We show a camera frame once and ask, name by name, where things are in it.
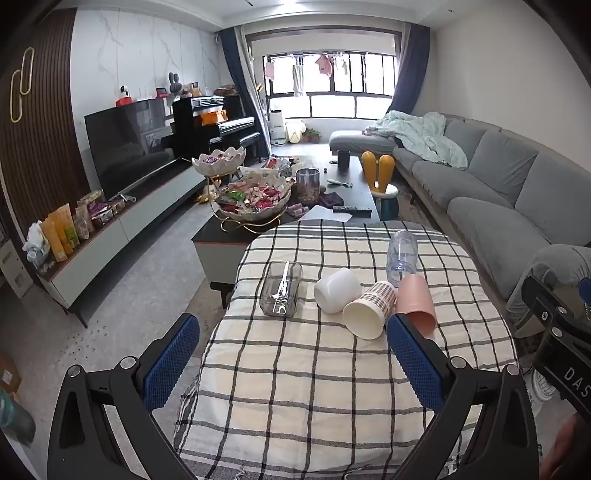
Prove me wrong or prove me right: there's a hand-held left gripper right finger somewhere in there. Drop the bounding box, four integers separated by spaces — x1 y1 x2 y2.
386 313 541 480

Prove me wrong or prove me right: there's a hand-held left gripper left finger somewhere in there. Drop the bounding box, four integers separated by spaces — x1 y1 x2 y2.
47 313 201 480

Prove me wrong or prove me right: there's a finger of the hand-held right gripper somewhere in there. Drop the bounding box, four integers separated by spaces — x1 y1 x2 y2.
521 276 578 342

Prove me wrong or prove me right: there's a pink cup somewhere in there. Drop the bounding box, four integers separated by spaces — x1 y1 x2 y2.
396 274 437 334

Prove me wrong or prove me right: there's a checked paper cup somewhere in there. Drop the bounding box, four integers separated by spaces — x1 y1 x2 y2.
342 280 398 341

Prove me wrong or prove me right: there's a white cup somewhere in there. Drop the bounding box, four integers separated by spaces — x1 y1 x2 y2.
314 268 363 315

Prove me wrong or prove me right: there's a person's white shoe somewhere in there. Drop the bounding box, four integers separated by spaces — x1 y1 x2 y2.
529 369 559 411

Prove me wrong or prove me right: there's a person's grey trouser leg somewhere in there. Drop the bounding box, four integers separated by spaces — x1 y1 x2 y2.
505 244 591 335

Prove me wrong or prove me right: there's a clear plastic bottle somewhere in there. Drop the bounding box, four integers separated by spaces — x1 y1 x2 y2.
386 229 419 288

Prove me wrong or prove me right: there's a checked tablecloth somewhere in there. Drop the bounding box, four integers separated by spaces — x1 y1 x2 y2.
173 219 520 480

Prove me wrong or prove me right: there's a clear glass jar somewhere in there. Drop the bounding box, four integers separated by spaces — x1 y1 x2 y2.
260 261 304 318

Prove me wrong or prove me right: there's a grey sofa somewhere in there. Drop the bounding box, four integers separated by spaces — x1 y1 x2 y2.
329 112 591 302

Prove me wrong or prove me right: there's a white television cabinet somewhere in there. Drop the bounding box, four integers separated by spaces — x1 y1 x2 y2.
37 161 209 328

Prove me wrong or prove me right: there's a cardboard box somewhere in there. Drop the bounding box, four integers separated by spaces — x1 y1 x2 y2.
0 355 22 403

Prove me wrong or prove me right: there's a row of snack packets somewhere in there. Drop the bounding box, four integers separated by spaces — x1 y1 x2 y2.
41 189 126 265

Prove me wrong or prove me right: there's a white paper sheet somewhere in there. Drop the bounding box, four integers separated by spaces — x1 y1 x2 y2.
301 205 348 223

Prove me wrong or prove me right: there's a white crumpled bag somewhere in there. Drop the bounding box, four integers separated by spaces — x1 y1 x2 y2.
23 222 52 269

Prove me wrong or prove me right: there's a dark coffee table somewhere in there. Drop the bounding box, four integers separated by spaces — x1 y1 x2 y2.
191 156 382 310

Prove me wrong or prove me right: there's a pile of wrapped candies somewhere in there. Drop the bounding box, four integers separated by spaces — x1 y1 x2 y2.
219 180 291 214

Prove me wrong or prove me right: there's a yellow rabbit-ear stool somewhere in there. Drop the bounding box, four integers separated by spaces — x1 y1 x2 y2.
361 151 399 220

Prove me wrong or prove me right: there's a glass jar with snacks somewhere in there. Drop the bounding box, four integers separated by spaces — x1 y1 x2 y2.
295 168 321 206

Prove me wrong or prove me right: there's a light green blanket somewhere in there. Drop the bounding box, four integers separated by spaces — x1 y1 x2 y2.
365 111 469 169

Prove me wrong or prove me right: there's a white tiered bowl stand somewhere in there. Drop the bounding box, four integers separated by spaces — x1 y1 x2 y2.
191 147 295 236

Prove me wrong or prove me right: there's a flat screen television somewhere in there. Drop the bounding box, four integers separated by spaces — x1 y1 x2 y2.
84 98 177 200

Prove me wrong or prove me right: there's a black upright piano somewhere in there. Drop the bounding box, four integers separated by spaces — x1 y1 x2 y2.
161 95 262 163

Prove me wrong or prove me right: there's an orange bag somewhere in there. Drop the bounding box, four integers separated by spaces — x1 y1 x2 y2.
193 111 230 127

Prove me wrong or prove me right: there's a white air purifier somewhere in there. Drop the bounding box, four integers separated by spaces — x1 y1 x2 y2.
269 110 286 147

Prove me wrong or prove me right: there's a dark blue curtain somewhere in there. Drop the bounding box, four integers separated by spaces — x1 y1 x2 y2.
392 23 431 116
218 27 271 158

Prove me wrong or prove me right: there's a window frame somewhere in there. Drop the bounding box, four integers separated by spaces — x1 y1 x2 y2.
262 52 399 119

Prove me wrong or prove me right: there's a gold paperclip wall ornament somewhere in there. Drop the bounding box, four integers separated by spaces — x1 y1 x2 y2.
10 69 25 123
19 47 36 96

